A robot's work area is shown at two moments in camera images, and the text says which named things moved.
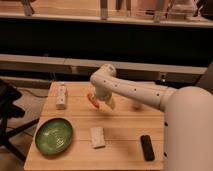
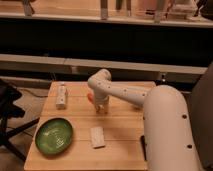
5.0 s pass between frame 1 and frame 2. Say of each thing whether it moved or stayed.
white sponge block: stayed
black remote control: stayed
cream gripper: moved
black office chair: stayed
